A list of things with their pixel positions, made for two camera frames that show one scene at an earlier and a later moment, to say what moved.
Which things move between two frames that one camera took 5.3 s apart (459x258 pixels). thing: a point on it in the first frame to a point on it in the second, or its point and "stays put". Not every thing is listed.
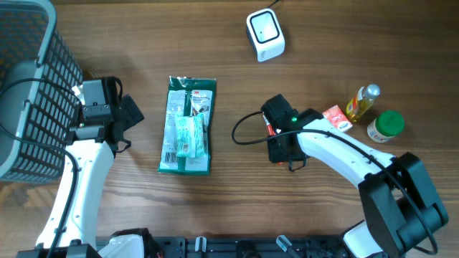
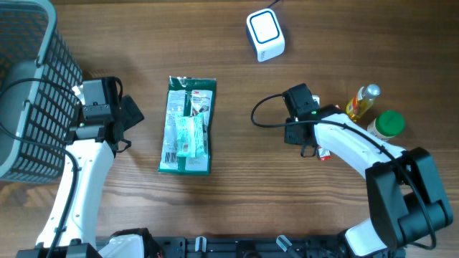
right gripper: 276,155 to 290,135
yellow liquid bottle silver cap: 357,107 stays put
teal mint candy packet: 190,135 stays put
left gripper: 128,111 stays put
